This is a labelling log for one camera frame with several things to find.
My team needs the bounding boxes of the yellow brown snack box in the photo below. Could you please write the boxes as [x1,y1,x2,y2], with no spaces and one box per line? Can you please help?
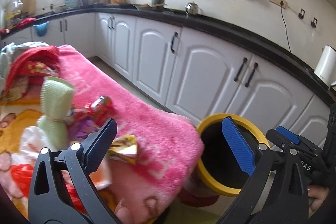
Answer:
[106,135,138,165]

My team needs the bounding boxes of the red cylindrical wrapper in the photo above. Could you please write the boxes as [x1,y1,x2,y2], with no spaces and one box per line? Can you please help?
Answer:
[85,96,112,119]

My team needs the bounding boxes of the purple dark candy wrapper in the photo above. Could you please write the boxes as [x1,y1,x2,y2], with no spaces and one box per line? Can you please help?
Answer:
[68,118,100,139]

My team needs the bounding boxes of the yellow rimmed black trash bin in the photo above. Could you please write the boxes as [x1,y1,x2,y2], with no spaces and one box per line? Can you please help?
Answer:
[196,113,269,197]

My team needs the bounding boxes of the person's right hand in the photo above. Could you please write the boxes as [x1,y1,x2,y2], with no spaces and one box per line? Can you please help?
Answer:
[307,185,329,213]

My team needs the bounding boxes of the white electric kettle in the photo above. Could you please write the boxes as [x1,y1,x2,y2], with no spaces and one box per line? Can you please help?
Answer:
[314,45,336,87]

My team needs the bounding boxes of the black countertop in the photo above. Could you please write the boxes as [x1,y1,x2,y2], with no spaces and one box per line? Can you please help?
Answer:
[1,5,335,106]

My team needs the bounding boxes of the white lower cabinets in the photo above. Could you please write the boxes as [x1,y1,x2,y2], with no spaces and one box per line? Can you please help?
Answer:
[1,12,330,146]

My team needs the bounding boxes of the pink cartoon fleece blanket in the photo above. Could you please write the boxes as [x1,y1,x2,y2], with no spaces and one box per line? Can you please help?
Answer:
[0,44,205,224]

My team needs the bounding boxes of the red folded cloth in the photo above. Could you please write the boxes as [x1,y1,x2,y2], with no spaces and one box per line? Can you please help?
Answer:
[5,46,60,90]

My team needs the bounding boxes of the light blue cloth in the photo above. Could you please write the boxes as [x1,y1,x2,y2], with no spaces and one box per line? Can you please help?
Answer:
[1,42,48,84]

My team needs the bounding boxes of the steel teapot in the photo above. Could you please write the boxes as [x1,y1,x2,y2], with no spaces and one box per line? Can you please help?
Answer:
[185,2,202,16]

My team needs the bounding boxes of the black power cable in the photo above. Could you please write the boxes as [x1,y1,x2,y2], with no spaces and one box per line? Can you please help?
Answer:
[280,2,292,54]

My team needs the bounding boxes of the wall power socket strip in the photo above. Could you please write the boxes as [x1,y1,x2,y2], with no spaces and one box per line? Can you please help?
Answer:
[269,0,288,9]

